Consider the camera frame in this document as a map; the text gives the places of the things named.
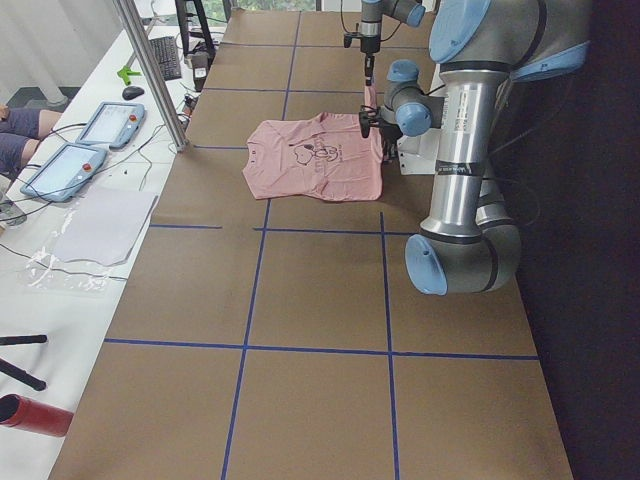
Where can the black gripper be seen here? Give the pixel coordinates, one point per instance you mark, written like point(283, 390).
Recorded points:
point(388, 135)
point(369, 46)

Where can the pink snoopy t-shirt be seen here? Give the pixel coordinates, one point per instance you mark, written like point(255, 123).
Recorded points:
point(325, 157)

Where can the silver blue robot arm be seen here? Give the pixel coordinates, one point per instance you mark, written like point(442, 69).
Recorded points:
point(369, 30)
point(468, 243)

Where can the black box white label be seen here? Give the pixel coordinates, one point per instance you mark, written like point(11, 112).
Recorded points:
point(200, 63)

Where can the black keyboard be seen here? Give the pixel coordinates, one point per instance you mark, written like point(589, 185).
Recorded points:
point(166, 53)

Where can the black computer mouse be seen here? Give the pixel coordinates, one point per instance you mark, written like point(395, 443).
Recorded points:
point(131, 92)

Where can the green plastic part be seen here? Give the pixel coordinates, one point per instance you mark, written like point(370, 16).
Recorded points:
point(126, 73)

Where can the upper blue teach pendant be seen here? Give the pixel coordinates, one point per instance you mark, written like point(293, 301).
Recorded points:
point(113, 124)

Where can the blue teach pendant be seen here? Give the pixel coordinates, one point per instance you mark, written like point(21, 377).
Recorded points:
point(113, 124)
point(64, 173)

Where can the white paper sheets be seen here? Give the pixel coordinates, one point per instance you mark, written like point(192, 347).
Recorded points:
point(104, 225)

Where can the clear plastic bag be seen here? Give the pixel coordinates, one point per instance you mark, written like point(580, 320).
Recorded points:
point(44, 270)

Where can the lower blue teach pendant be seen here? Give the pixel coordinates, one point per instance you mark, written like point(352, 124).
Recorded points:
point(64, 173)

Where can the seated person legs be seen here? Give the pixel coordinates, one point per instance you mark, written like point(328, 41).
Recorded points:
point(21, 131)

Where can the red cylinder bottle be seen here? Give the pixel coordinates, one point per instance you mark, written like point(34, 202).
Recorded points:
point(30, 415)

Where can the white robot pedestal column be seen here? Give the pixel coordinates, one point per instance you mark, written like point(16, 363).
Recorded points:
point(417, 155)

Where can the aluminium frame post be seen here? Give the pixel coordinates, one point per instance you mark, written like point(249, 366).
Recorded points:
point(132, 24)

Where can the black camera tripod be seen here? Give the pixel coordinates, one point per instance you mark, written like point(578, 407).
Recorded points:
point(23, 351)

